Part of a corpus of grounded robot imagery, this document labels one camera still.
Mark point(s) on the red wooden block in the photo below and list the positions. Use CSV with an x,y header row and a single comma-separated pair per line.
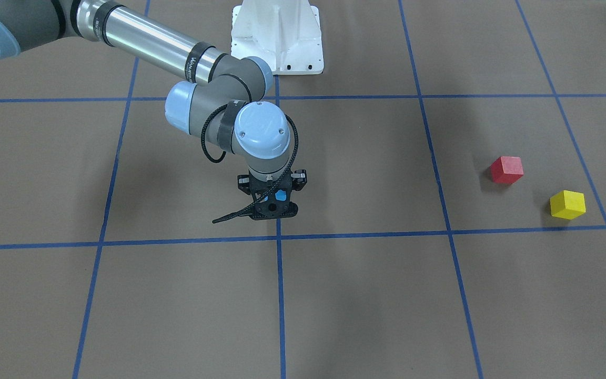
x,y
506,169

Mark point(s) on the blue wooden block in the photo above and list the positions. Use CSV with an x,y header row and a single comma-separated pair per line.
x,y
278,196

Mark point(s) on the yellow wooden block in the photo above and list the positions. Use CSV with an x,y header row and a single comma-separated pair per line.
x,y
567,204

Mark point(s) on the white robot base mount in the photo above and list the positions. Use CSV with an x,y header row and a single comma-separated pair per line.
x,y
287,35

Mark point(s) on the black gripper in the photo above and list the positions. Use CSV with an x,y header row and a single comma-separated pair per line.
x,y
243,182

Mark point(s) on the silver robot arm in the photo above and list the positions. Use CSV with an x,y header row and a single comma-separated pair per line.
x,y
220,98

